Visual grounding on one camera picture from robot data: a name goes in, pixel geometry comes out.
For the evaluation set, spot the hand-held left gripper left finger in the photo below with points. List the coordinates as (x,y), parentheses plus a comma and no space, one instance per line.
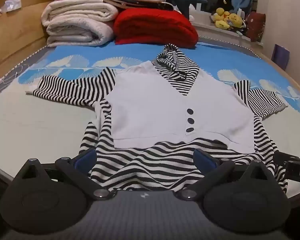
(86,159)

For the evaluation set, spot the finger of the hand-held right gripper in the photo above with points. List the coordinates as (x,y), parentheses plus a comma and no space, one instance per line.
(286,158)

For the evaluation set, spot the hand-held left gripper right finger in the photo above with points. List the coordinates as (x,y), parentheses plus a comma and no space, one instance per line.
(204,159)

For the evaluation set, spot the striped hooded sweater white vest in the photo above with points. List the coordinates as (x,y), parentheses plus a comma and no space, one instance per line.
(155,110)

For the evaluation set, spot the blue and white printed bedsheet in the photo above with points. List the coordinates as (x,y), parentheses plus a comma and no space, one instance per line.
(40,120)

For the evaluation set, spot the cream folded blanket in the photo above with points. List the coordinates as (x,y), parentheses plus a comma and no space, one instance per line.
(77,22)

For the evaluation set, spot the red knit blanket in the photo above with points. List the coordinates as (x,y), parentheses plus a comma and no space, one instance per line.
(152,27)

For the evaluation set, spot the yellow plush toys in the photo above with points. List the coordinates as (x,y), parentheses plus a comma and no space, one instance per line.
(226,17)

